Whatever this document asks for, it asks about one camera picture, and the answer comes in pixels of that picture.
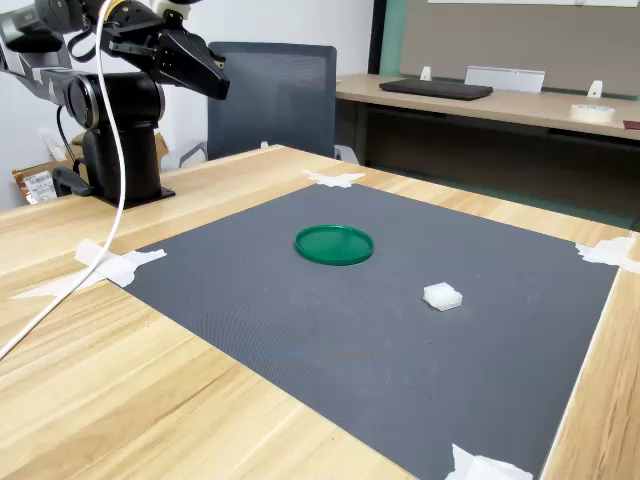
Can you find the small white plastic terminal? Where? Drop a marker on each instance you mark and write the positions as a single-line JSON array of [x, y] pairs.
[[442, 297]]

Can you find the round green lid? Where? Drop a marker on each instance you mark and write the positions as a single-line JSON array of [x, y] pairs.
[[334, 245]]

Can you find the dark grey office chair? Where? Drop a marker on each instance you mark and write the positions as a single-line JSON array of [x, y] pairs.
[[272, 100]]

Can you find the black table clamp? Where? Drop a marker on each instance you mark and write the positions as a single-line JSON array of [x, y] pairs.
[[70, 182]]

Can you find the white masking tape piece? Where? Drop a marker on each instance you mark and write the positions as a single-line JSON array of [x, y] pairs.
[[480, 470], [115, 262], [332, 178], [607, 252]]

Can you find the brown package with white label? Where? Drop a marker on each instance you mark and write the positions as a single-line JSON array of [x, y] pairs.
[[35, 187]]

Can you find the closed black laptop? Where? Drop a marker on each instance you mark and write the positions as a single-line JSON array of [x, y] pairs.
[[435, 89]]

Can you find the dark grey mat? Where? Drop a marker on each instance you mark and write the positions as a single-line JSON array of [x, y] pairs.
[[300, 325]]

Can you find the grey partition board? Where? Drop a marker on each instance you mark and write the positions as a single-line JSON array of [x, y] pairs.
[[500, 40]]

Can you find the beige office desk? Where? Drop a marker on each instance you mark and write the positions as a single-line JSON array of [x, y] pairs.
[[525, 112]]

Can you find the roll of masking tape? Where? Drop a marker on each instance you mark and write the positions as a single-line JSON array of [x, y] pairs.
[[592, 114]]

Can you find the small brown flat object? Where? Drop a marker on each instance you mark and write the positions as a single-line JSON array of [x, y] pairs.
[[632, 124]]

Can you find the small white bracket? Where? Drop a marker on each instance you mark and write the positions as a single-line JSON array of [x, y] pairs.
[[595, 90], [425, 74]]

